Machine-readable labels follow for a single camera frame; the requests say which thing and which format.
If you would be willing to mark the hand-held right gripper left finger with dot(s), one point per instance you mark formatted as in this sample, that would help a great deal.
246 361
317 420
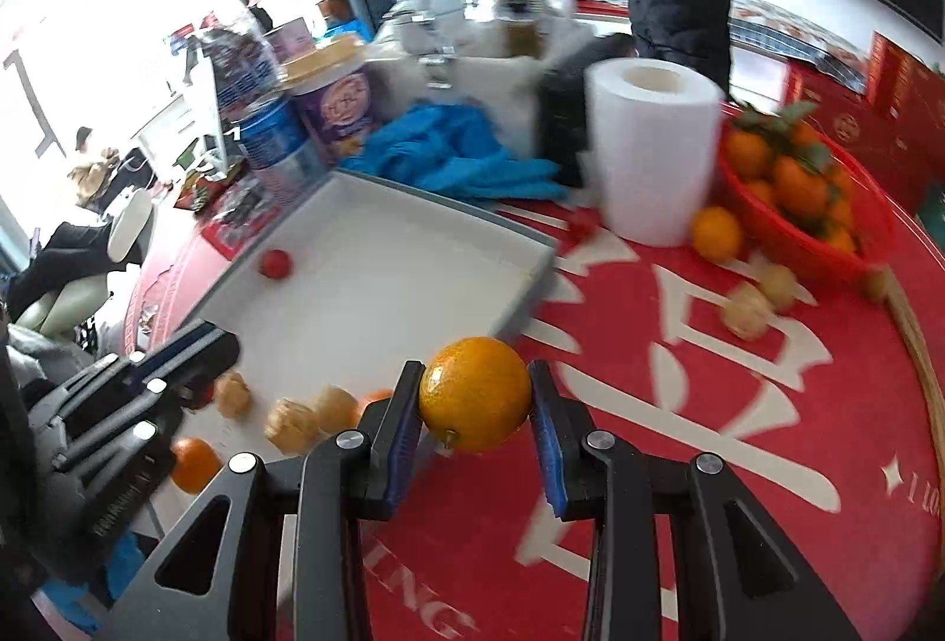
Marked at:
402 445

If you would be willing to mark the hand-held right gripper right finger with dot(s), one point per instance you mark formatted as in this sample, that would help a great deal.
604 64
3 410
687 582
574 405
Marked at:
548 449

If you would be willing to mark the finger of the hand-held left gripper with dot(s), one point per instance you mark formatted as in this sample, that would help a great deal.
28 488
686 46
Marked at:
192 349
140 423

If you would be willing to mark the small orange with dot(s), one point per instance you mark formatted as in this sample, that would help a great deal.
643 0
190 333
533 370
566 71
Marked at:
716 233
193 464
373 399

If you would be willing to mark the large orange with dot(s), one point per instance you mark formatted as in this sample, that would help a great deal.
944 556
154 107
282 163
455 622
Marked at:
476 393

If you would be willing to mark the small red fruit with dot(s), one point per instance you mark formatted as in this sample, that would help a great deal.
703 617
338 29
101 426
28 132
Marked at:
274 263

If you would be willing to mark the white rectangular tray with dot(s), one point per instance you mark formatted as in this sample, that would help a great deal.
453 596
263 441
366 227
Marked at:
384 257

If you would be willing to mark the round red printed mat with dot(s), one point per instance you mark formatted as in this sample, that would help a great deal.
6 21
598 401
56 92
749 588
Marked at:
664 405

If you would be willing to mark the white chair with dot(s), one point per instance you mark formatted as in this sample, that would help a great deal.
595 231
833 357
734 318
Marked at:
127 224

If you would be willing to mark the red snack packets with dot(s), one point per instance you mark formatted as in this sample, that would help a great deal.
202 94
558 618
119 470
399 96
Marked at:
221 209

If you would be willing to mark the blue printed can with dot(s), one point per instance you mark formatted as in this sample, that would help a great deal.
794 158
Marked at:
273 142

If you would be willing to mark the purple tub with yellow lid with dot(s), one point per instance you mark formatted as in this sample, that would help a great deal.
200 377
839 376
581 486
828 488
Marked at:
336 102

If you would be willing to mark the blue cloth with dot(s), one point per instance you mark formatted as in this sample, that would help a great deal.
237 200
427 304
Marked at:
443 153

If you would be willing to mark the white paper towel roll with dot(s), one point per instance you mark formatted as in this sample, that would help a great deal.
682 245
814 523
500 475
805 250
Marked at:
653 150

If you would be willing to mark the red plastic basket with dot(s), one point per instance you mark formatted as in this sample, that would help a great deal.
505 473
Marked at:
805 251

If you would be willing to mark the black box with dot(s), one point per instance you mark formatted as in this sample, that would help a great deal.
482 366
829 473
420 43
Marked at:
561 124

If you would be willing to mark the pile of oranges with leaves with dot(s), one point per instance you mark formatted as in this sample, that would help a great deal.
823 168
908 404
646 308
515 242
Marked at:
801 183

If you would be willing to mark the white storage box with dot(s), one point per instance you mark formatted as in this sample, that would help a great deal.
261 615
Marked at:
480 83

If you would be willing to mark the long wooden strip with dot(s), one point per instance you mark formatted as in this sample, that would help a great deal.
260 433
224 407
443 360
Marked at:
919 345

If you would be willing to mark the glass jar with dark lid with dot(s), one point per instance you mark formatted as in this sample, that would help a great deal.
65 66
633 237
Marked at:
520 32

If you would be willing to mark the red gift box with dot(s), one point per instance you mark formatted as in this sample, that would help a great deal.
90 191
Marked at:
841 120
897 72

